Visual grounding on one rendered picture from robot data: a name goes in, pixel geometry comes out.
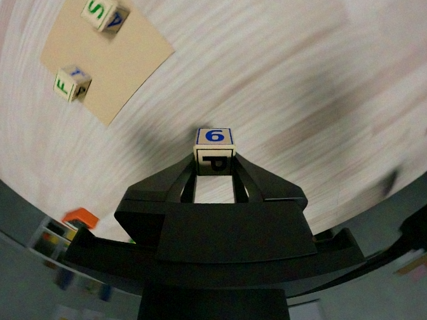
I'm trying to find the orange pocket multimeter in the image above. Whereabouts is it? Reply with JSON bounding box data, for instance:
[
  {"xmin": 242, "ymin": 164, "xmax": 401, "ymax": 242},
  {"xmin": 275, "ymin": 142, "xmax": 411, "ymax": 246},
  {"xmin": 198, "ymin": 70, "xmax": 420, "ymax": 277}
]
[{"xmin": 59, "ymin": 206, "xmax": 98, "ymax": 230}]

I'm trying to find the tan square mat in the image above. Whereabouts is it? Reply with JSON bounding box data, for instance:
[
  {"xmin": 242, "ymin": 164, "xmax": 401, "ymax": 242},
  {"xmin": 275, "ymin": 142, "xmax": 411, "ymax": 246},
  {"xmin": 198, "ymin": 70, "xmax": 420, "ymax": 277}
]
[{"xmin": 39, "ymin": 0, "xmax": 177, "ymax": 126}]

